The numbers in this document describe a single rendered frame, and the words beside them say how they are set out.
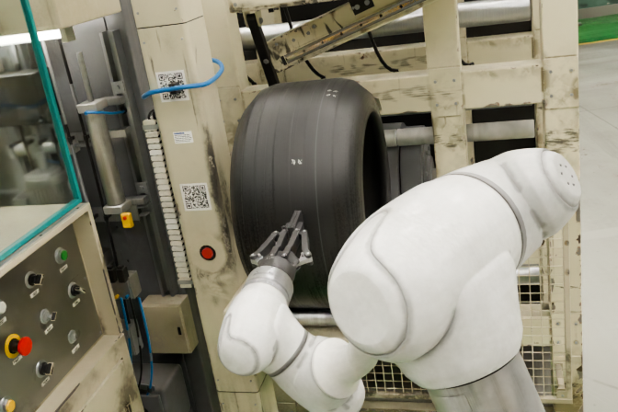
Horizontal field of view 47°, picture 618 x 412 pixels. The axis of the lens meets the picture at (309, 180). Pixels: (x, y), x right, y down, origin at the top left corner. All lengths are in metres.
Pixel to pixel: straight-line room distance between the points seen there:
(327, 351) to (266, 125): 0.60
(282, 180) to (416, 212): 0.90
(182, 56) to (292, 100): 0.29
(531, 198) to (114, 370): 1.37
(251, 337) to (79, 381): 0.73
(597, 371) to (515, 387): 2.43
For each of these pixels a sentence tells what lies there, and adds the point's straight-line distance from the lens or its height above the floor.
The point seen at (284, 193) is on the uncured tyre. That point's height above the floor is 1.29.
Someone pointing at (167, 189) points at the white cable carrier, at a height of 1.24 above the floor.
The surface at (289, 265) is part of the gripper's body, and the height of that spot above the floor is 1.23.
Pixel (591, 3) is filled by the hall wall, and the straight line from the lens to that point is 11.59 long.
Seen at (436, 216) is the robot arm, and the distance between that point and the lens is 0.67.
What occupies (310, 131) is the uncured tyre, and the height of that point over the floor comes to 1.40.
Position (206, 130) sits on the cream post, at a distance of 1.76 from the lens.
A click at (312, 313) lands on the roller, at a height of 0.92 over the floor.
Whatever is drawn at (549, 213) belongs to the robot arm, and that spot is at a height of 1.51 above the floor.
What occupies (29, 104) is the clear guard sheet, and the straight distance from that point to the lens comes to 1.70.
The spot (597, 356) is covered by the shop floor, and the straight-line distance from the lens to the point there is 3.24.
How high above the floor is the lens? 1.82
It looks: 19 degrees down
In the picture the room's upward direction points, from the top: 9 degrees counter-clockwise
